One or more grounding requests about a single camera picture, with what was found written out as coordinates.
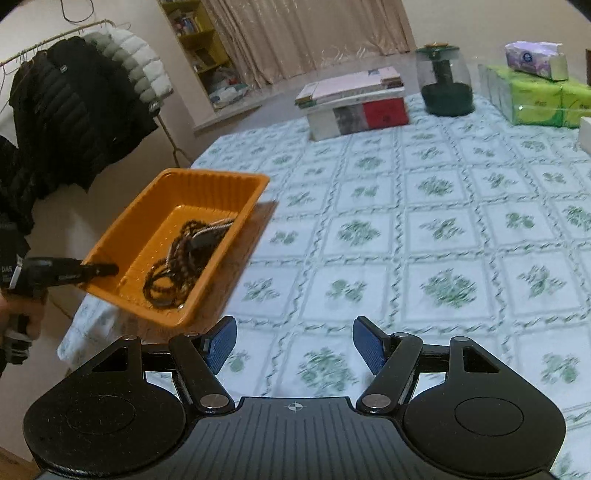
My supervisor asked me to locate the yellow bookshelf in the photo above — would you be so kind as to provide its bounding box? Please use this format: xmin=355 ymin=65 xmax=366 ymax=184
xmin=158 ymin=0 xmax=262 ymax=113

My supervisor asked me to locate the green tissue multipack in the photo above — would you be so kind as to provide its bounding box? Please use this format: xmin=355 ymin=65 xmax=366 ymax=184
xmin=477 ymin=64 xmax=591 ymax=128

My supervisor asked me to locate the white blue plastic bag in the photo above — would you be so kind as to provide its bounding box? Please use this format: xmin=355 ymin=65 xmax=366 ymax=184
xmin=207 ymin=69 xmax=253 ymax=110

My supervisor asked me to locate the person's left hand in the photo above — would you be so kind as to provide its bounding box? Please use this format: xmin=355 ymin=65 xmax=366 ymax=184
xmin=0 ymin=292 xmax=46 ymax=343

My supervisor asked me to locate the purple tissue pack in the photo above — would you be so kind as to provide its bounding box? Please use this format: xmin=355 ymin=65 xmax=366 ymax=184
xmin=504 ymin=41 xmax=568 ymax=82

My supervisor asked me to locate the dark green glass jar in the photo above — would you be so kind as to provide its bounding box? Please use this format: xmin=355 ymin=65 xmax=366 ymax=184
xmin=414 ymin=41 xmax=476 ymax=117

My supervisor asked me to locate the pink cover book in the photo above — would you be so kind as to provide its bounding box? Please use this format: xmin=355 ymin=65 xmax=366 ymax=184
xmin=295 ymin=66 xmax=406 ymax=103

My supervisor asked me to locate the black wristwatch grey face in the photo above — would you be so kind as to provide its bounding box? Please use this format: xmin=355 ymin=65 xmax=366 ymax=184
xmin=190 ymin=228 xmax=228 ymax=252

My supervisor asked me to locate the row of shelf books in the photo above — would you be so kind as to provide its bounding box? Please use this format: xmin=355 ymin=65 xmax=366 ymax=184
xmin=167 ymin=10 xmax=200 ymax=37

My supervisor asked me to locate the dark brown bead bracelet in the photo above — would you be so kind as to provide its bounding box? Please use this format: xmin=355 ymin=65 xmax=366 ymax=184
xmin=142 ymin=257 xmax=197 ymax=309

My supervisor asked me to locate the orange plastic tray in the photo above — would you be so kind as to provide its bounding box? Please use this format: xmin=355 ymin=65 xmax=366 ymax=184
xmin=75 ymin=168 xmax=271 ymax=329

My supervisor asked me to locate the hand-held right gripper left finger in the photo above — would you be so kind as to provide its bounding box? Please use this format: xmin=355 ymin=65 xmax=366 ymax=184
xmin=90 ymin=316 xmax=238 ymax=415

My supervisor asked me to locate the thin green edged book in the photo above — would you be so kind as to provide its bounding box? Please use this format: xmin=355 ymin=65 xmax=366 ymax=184
xmin=298 ymin=90 xmax=406 ymax=112

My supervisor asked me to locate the person's black jacket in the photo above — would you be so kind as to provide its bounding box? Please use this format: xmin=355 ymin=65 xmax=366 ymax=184
xmin=0 ymin=135 xmax=37 ymax=237

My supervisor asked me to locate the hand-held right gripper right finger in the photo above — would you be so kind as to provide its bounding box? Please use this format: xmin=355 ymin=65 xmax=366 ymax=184
xmin=352 ymin=316 xmax=503 ymax=415

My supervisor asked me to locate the gold metal clothes rack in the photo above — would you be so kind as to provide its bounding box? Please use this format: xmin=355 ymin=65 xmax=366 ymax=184
xmin=0 ymin=18 xmax=195 ymax=168

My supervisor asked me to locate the beige patterned curtain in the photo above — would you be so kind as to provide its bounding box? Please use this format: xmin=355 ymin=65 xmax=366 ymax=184
xmin=202 ymin=0 xmax=417 ymax=88

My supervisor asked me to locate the reddish brown bead necklace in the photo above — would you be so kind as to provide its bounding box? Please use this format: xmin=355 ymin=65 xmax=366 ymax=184
xmin=165 ymin=219 xmax=241 ymax=280

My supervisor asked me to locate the white green puffer jacket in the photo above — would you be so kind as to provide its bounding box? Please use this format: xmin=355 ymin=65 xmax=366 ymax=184
xmin=84 ymin=23 xmax=172 ymax=114

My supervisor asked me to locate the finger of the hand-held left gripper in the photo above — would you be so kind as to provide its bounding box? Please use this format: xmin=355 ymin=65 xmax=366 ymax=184
xmin=27 ymin=257 xmax=119 ymax=290

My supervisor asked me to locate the black puffer jacket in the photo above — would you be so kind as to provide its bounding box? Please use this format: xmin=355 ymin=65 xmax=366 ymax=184
xmin=9 ymin=36 xmax=161 ymax=195

